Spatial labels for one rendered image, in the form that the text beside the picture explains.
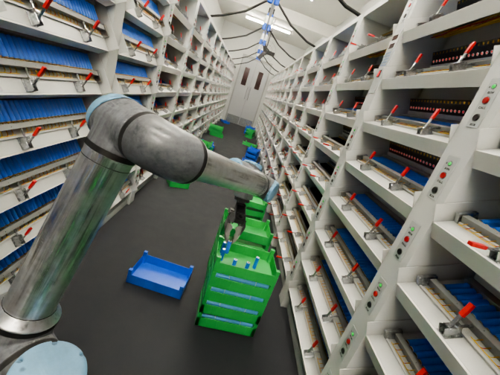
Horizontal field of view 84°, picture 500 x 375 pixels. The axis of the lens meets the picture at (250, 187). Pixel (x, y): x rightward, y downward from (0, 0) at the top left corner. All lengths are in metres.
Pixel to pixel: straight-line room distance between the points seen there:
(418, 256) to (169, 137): 0.72
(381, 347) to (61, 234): 0.90
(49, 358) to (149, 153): 0.51
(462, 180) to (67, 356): 1.03
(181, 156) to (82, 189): 0.23
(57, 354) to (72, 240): 0.26
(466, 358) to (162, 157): 0.74
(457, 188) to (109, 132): 0.83
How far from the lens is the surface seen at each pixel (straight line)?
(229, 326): 1.54
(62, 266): 0.79
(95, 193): 0.70
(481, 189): 0.92
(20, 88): 1.12
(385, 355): 1.00
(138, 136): 0.60
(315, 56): 3.57
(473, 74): 1.02
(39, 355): 0.85
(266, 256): 1.52
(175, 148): 0.59
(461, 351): 0.81
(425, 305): 0.89
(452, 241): 0.83
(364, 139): 1.49
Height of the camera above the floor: 1.10
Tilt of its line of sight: 18 degrees down
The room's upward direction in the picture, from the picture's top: 19 degrees clockwise
